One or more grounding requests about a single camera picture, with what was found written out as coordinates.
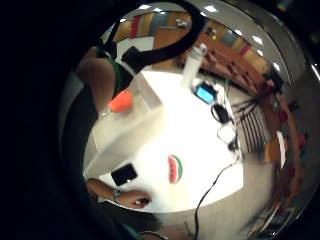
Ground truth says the silver wristwatch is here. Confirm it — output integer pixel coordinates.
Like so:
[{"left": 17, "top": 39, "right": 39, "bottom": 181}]
[{"left": 111, "top": 188, "right": 122, "bottom": 204}]

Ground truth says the black phone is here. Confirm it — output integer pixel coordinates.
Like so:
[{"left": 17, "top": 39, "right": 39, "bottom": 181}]
[{"left": 110, "top": 163, "right": 139, "bottom": 187}]

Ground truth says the white plastic bottle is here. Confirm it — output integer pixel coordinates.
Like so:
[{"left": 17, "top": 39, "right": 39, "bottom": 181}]
[{"left": 180, "top": 43, "right": 208, "bottom": 90}]

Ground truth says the watermelon slice toy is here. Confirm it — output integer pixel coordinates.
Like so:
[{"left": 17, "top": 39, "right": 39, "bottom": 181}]
[{"left": 167, "top": 154, "right": 184, "bottom": 185}]

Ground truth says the device with blue screen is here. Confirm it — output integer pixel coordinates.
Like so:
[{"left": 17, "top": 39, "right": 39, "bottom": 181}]
[{"left": 193, "top": 82, "right": 218, "bottom": 105}]

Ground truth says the open white cardboard box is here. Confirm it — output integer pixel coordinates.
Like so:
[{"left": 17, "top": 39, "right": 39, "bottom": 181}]
[{"left": 83, "top": 71, "right": 165, "bottom": 178}]

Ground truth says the black power adapter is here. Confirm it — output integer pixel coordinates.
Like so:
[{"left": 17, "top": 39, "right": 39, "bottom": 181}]
[{"left": 211, "top": 103, "right": 232, "bottom": 125}]

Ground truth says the orange carrot toy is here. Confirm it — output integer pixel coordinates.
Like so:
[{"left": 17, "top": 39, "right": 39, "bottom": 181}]
[{"left": 107, "top": 89, "right": 134, "bottom": 114}]

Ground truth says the the person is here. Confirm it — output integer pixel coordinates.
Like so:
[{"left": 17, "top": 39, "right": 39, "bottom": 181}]
[{"left": 59, "top": 39, "right": 135, "bottom": 168}]

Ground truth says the white power adapter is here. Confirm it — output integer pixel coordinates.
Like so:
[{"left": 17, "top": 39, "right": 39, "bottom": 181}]
[{"left": 217, "top": 124, "right": 238, "bottom": 145}]

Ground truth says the black metal chair rack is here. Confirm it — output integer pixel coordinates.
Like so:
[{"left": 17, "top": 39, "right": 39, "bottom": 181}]
[{"left": 233, "top": 98, "right": 269, "bottom": 158}]

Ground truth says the orange box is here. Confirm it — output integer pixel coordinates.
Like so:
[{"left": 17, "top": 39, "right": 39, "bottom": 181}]
[{"left": 265, "top": 141, "right": 282, "bottom": 164}]

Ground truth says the black cable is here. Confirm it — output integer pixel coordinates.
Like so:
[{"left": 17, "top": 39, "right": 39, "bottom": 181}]
[{"left": 193, "top": 156, "right": 242, "bottom": 240}]

